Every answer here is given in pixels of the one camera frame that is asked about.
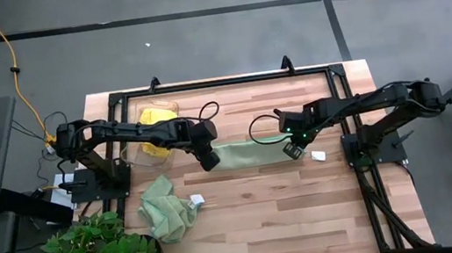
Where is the yellow black power connector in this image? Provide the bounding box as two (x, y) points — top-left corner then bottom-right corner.
(41, 130), (63, 156)

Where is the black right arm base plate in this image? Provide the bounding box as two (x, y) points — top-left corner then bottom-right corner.
(340, 126), (409, 169)

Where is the black floor cable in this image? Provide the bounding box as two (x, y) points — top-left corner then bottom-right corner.
(10, 108), (87, 192)

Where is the white paper sheet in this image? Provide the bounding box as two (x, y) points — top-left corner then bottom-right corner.
(46, 172), (77, 213)

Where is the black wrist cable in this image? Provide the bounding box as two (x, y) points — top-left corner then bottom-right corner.
(181, 99), (223, 127)
(245, 111), (296, 148)

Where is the clear plastic bin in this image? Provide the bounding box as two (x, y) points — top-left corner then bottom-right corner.
(113, 95), (189, 177)

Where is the yellow cable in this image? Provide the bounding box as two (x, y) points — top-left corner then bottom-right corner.
(0, 0), (56, 150)

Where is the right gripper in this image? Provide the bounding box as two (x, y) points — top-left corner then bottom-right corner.
(272, 104), (318, 163)

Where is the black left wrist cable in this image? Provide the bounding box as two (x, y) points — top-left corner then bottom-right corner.
(181, 99), (223, 127)

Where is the black desk base beam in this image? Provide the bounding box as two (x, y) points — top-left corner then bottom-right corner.
(0, 178), (76, 235)

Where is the green microfiber towel white tag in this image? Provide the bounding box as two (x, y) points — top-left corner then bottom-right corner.
(133, 169), (211, 248)

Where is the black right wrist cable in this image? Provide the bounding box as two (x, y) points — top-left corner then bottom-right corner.
(245, 111), (296, 148)

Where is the black clamp handle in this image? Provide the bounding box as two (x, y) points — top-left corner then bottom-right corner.
(57, 177), (90, 193)
(389, 129), (418, 149)

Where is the black metal table frame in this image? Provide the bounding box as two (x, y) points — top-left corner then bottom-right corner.
(84, 37), (440, 253)

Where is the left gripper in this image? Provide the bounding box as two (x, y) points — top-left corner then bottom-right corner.
(187, 118), (223, 174)

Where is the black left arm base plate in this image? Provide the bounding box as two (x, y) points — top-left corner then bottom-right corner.
(67, 162), (136, 206)

